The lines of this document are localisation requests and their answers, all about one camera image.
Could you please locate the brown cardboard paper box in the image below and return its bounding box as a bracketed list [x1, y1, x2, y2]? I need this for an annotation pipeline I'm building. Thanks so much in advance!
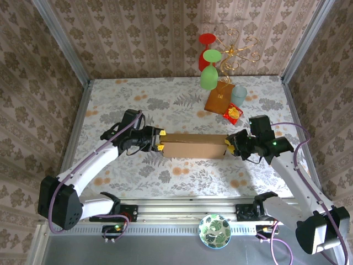
[160, 133, 229, 160]

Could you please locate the red snack packet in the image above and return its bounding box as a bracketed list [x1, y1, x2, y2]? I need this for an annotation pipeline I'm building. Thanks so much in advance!
[222, 102, 243, 123]

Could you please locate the brown flat card folder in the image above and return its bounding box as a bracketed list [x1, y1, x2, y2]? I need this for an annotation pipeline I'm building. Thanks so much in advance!
[204, 80, 236, 115]

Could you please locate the floral table cloth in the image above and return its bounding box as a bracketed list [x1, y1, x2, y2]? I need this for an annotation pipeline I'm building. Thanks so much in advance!
[56, 76, 318, 198]

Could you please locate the pale blue plastic tumbler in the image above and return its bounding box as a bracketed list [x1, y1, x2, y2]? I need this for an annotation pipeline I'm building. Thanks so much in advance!
[231, 85, 248, 107]

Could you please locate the green plastic wine glass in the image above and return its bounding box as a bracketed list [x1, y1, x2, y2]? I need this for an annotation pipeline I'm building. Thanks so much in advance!
[199, 50, 222, 91]

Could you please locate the leaf pattern bowl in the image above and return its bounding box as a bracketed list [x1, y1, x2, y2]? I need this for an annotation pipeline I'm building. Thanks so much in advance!
[198, 214, 232, 250]

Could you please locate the black connector board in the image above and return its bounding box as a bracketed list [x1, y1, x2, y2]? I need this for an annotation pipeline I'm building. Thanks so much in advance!
[101, 225, 125, 235]
[255, 225, 279, 235]

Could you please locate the grey metal shelf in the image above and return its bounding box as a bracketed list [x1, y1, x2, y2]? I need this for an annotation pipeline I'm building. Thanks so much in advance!
[26, 223, 353, 265]

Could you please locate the red plastic wine glass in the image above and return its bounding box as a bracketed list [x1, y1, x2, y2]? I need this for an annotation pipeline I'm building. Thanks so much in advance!
[198, 33, 216, 71]

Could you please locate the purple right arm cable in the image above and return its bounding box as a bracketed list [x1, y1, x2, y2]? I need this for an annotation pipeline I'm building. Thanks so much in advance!
[269, 123, 350, 265]

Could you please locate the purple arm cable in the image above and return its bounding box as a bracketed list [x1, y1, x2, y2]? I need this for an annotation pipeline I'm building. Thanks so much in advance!
[47, 110, 144, 243]
[269, 123, 350, 265]

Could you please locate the aluminium side rail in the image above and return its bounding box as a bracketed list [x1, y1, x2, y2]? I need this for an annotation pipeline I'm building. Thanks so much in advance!
[280, 76, 326, 201]
[52, 79, 93, 202]

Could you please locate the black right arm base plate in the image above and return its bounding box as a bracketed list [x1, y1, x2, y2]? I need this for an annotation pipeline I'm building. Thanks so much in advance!
[236, 203, 276, 222]

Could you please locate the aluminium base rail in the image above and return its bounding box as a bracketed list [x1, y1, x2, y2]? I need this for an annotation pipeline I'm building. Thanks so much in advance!
[38, 200, 339, 223]

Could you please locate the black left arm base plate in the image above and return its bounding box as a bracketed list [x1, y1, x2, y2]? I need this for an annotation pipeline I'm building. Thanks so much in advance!
[89, 204, 138, 223]

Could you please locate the gold wire glass rack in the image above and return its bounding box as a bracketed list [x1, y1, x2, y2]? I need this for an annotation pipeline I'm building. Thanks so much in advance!
[213, 28, 261, 83]

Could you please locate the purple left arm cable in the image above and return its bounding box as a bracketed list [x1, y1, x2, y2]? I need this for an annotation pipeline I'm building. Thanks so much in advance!
[47, 110, 144, 243]

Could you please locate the aluminium frame post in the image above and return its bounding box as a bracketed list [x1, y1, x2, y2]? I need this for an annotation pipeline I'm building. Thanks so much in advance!
[31, 0, 90, 82]
[281, 0, 336, 81]

